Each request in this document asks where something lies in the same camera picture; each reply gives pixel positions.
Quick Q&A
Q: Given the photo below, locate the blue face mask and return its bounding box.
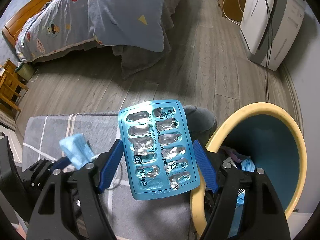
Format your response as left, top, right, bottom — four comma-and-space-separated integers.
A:
59, 133, 95, 170

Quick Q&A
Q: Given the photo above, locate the teal pill blister pack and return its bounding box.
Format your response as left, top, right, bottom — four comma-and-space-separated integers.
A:
118, 100, 200, 200

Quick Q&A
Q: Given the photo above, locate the blue disposable glove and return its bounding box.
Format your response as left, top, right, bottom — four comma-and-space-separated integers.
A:
236, 157, 255, 207

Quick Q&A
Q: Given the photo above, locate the yellow rim teal trash bin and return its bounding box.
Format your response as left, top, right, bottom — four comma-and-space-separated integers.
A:
190, 102, 307, 239

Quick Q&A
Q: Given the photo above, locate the grey plaid cushion stool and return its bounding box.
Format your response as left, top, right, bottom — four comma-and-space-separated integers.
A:
21, 104, 218, 240

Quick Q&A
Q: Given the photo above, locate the wooden chair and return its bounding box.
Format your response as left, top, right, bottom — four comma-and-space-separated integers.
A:
1, 59, 28, 119

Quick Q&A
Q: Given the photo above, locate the grey bed sheet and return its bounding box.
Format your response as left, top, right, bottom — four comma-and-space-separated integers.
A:
112, 0, 181, 79

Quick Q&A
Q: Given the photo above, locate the small green bin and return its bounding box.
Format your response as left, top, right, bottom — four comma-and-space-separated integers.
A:
15, 62, 35, 81

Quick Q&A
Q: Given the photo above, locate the blue cartoon duvet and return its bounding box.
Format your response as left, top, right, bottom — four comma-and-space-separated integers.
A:
15, 0, 168, 63

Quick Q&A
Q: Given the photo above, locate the wooden bed headboard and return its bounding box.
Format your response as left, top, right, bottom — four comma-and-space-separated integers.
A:
2, 0, 51, 48

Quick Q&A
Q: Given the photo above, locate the white air purifier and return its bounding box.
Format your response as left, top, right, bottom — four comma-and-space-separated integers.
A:
240, 0, 306, 71

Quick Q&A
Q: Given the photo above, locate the black power cable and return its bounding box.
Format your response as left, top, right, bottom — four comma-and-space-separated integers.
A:
260, 0, 275, 103

